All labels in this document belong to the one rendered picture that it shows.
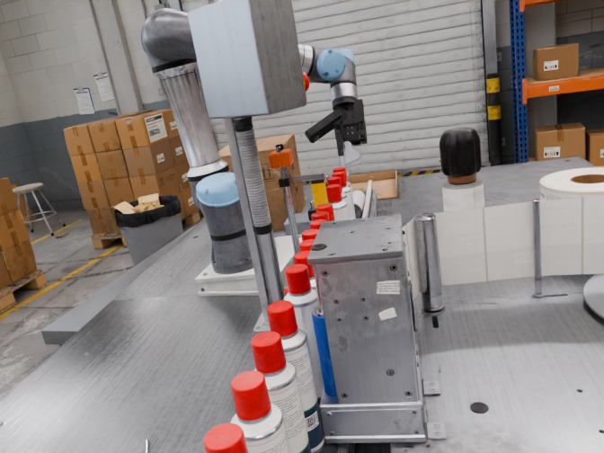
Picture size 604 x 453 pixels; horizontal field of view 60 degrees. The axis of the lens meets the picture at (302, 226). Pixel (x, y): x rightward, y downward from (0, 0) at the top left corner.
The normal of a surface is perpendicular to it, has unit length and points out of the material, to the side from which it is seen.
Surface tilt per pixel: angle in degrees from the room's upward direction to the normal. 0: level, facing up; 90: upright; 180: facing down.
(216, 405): 0
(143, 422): 0
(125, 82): 90
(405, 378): 90
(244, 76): 90
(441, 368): 0
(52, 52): 90
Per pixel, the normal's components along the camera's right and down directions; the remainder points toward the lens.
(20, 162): 0.94, -0.05
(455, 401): -0.16, -0.94
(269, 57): 0.70, 0.11
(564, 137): -0.35, 0.33
